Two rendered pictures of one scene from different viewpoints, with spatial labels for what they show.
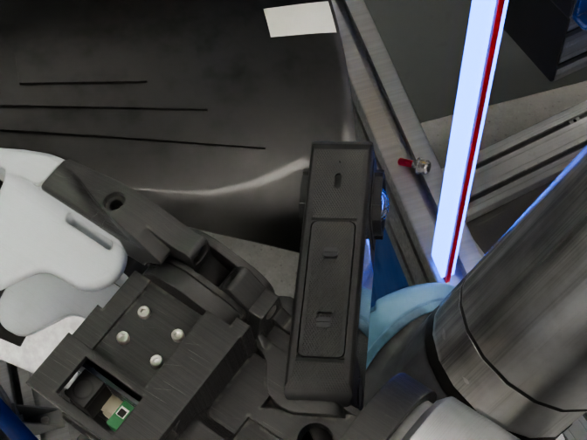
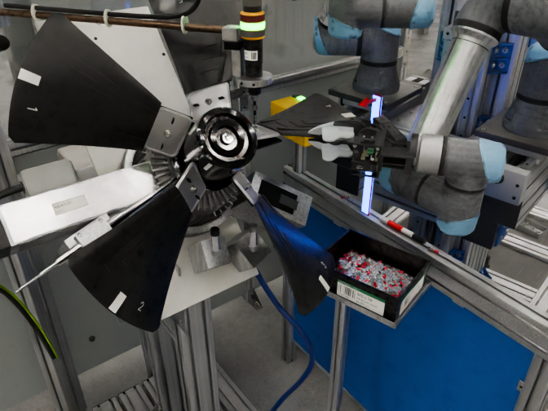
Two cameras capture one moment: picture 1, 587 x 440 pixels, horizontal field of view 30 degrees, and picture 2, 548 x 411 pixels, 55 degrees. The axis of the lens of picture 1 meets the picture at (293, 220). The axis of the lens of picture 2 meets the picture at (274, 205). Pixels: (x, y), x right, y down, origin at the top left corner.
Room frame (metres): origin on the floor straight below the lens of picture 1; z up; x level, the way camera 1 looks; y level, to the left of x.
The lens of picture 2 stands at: (-0.59, 0.56, 1.62)
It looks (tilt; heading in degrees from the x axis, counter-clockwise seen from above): 32 degrees down; 338
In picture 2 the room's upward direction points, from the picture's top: straight up
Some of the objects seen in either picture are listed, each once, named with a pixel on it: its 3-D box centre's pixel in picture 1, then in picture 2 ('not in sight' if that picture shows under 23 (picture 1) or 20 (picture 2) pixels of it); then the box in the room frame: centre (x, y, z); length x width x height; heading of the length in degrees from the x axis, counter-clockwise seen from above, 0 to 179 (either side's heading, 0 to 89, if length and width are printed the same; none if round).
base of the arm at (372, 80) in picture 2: not in sight; (377, 72); (0.82, -0.37, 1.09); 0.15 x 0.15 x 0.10
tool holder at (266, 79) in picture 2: not in sight; (248, 55); (0.32, 0.24, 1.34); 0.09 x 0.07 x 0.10; 49
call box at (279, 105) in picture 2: not in sight; (300, 121); (0.69, -0.04, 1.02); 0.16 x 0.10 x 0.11; 15
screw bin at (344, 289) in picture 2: not in sight; (370, 272); (0.20, 0.00, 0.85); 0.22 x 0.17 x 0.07; 30
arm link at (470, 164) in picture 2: not in sight; (470, 161); (0.07, -0.10, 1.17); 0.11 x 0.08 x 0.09; 51
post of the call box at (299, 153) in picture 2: not in sight; (299, 152); (0.69, -0.04, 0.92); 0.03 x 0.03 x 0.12; 15
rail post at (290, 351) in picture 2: not in sight; (289, 283); (0.72, -0.04, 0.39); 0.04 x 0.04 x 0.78; 15
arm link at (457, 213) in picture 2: not in sight; (452, 201); (0.09, -0.10, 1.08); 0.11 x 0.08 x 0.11; 18
